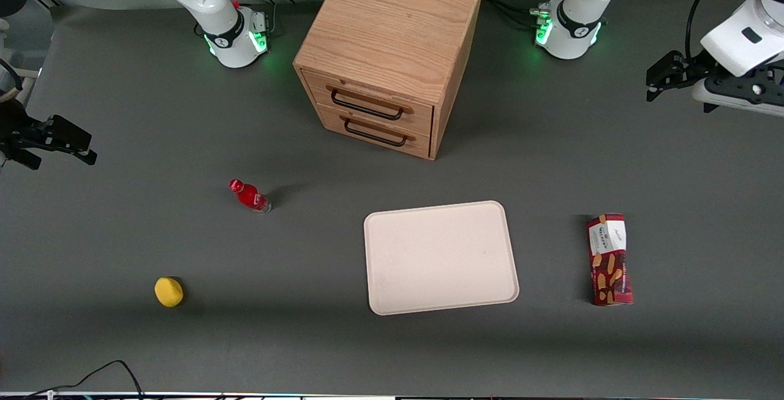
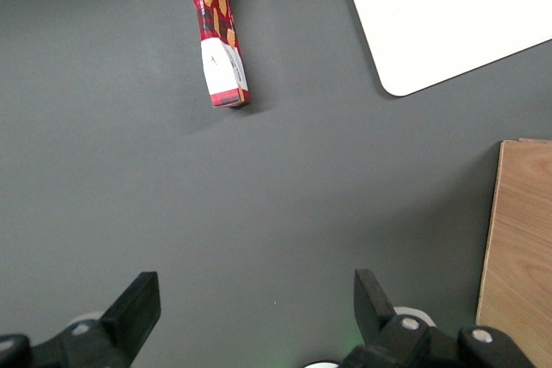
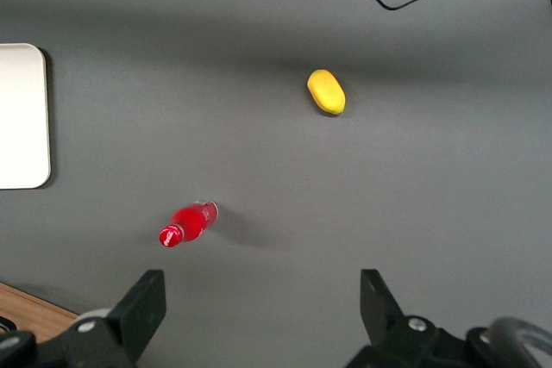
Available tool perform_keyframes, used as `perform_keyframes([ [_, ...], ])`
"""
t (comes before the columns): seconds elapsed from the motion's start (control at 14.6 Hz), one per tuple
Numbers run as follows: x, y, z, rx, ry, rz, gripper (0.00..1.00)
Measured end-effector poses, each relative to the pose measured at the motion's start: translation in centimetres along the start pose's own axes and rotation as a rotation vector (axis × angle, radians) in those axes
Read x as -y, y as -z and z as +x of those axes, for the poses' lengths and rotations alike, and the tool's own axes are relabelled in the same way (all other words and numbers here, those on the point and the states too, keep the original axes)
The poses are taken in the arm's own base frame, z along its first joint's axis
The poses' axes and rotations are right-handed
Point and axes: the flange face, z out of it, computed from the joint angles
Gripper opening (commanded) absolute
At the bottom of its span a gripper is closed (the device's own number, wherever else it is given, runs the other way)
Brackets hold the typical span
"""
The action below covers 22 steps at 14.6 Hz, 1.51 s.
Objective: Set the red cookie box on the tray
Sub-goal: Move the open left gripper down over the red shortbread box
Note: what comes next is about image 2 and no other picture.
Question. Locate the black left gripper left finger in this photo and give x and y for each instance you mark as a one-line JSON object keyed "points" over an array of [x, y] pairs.
{"points": [[125, 316]]}

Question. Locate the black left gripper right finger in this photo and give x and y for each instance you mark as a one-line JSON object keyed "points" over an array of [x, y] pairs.
{"points": [[375, 312]]}

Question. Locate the red plaid cookie box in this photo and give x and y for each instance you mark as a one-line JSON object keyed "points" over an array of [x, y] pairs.
{"points": [[217, 62]]}

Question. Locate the cream plastic tray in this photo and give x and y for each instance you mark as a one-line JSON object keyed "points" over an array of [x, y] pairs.
{"points": [[444, 10]]}

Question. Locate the wooden two-drawer cabinet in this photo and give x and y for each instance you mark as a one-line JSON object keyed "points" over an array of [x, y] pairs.
{"points": [[522, 256]]}

